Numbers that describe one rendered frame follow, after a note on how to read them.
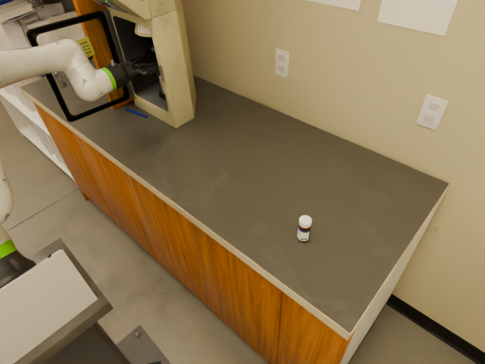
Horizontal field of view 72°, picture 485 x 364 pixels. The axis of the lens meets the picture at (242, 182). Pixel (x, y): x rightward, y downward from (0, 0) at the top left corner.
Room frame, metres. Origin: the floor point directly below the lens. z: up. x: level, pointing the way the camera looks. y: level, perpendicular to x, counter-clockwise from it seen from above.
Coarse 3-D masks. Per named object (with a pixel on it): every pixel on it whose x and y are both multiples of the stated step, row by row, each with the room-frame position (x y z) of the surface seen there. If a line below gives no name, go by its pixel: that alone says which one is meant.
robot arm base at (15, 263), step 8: (8, 256) 0.49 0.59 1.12; (16, 256) 0.50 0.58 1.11; (24, 256) 0.52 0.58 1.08; (0, 264) 0.47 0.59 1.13; (8, 264) 0.47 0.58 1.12; (16, 264) 0.48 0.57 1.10; (24, 264) 0.49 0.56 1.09; (32, 264) 0.50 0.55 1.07; (0, 272) 0.45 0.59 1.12; (8, 272) 0.46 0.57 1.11; (16, 272) 0.46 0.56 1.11; (24, 272) 0.47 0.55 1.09; (0, 280) 0.43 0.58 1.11; (8, 280) 0.44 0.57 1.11; (0, 288) 0.42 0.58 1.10
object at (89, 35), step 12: (48, 24) 1.34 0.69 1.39; (84, 24) 1.42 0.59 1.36; (96, 24) 1.45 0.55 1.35; (48, 36) 1.33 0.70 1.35; (60, 36) 1.36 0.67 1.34; (72, 36) 1.38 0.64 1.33; (84, 36) 1.41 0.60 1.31; (96, 36) 1.44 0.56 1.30; (84, 48) 1.40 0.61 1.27; (96, 48) 1.43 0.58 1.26; (108, 48) 1.46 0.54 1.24; (96, 60) 1.42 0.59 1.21; (108, 60) 1.45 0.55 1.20; (60, 72) 1.32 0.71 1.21; (60, 84) 1.31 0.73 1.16; (72, 96) 1.33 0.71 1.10; (108, 96) 1.42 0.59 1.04; (120, 96) 1.45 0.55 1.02; (72, 108) 1.31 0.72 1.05; (84, 108) 1.34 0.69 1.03
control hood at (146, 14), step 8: (112, 0) 1.25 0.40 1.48; (120, 0) 1.20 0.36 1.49; (128, 0) 1.22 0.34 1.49; (136, 0) 1.24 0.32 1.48; (144, 0) 1.26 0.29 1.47; (128, 8) 1.22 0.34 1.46; (136, 8) 1.24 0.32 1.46; (144, 8) 1.26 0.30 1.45; (136, 16) 1.28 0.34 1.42; (144, 16) 1.25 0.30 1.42
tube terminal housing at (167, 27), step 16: (160, 0) 1.31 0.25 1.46; (176, 0) 1.40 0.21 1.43; (112, 16) 1.47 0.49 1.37; (128, 16) 1.38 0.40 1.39; (160, 16) 1.30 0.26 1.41; (176, 16) 1.35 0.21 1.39; (160, 32) 1.29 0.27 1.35; (176, 32) 1.34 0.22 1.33; (160, 48) 1.28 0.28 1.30; (176, 48) 1.33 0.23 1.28; (160, 64) 1.28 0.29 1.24; (176, 64) 1.32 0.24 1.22; (176, 80) 1.31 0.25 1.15; (192, 80) 1.49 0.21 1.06; (176, 96) 1.30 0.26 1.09; (192, 96) 1.40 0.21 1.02; (160, 112) 1.34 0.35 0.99; (176, 112) 1.29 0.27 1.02; (192, 112) 1.35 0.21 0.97; (176, 128) 1.27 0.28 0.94
